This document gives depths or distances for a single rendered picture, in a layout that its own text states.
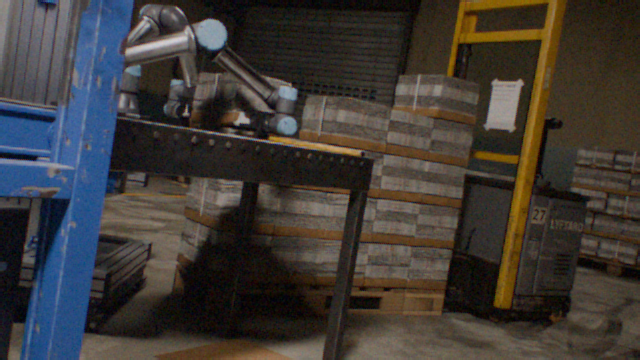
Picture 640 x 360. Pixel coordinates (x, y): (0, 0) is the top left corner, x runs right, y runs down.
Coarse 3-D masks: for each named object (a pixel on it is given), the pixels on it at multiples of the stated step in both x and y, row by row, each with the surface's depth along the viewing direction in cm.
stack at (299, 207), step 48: (192, 192) 341; (240, 192) 318; (288, 192) 332; (336, 192) 349; (192, 240) 335; (288, 240) 335; (336, 240) 352; (192, 288) 328; (288, 288) 355; (384, 288) 381
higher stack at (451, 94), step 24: (408, 96) 397; (432, 96) 381; (456, 96) 383; (432, 144) 378; (456, 144) 387; (432, 168) 379; (456, 168) 389; (432, 192) 381; (456, 192) 391; (432, 216) 383; (456, 216) 394; (432, 264) 389; (408, 288) 384; (408, 312) 383; (432, 312) 393
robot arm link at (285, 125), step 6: (276, 114) 284; (282, 114) 282; (270, 120) 288; (276, 120) 284; (282, 120) 281; (288, 120) 281; (294, 120) 283; (270, 126) 287; (276, 126) 283; (282, 126) 280; (288, 126) 281; (294, 126) 283; (270, 132) 289; (276, 132) 285; (282, 132) 281; (288, 132) 282; (294, 132) 284
